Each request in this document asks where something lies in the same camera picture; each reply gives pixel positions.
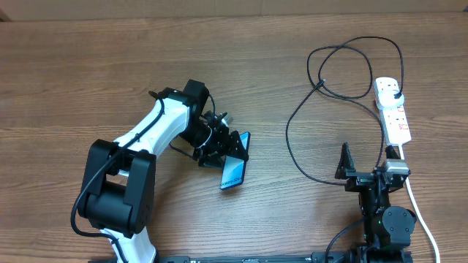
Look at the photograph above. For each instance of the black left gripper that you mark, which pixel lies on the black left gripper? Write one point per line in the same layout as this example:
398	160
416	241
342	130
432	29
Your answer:
224	147

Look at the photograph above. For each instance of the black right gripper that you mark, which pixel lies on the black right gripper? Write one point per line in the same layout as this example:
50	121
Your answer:
357	180

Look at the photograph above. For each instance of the blue Galaxy smartphone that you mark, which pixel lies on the blue Galaxy smartphone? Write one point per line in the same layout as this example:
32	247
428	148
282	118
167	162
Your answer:
233	173

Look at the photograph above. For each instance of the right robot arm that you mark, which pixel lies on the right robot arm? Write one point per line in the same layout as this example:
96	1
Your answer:
387	228

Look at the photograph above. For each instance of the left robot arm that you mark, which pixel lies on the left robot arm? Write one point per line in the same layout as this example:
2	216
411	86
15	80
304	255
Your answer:
116	198

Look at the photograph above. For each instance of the white charger plug adapter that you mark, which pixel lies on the white charger plug adapter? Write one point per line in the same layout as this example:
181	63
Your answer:
388	99

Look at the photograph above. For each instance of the white power strip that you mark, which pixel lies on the white power strip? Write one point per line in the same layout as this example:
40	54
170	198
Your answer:
394	120

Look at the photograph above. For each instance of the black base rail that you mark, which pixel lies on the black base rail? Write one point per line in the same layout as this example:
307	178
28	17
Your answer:
316	257

